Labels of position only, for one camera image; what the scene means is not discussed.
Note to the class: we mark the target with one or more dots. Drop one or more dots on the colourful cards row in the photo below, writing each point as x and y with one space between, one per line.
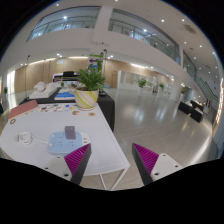
47 108

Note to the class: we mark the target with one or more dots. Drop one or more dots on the green potted plant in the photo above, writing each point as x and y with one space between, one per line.
91 78

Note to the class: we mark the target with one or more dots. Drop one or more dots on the black piano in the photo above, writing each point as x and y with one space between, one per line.
65 76

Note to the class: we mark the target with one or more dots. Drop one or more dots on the distant potted plant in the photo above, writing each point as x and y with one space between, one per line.
141 82

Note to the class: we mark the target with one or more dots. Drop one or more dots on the blue book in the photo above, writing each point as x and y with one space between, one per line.
64 96

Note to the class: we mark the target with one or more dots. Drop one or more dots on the black sofa seat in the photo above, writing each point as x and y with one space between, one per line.
196 114

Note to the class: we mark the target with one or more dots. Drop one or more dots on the wooden ring coaster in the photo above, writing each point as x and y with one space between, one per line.
91 114

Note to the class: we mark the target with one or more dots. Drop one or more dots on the black clothed table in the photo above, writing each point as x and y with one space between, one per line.
106 104

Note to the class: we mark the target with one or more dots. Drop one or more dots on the white sculpture on table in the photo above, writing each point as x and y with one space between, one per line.
42 90

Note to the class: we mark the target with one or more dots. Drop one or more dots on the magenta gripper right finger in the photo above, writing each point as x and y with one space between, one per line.
153 166

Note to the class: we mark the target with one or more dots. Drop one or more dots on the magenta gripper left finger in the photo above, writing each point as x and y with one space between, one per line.
72 166

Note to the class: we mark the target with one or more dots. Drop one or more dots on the red notebook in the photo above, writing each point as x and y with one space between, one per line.
23 108

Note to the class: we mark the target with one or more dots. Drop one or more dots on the white table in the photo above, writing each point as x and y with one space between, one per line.
38 136

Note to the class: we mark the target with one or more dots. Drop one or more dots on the light blue power strip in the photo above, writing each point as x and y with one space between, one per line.
58 144

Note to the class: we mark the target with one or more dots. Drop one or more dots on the striped plant pot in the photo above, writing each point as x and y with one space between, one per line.
86 100

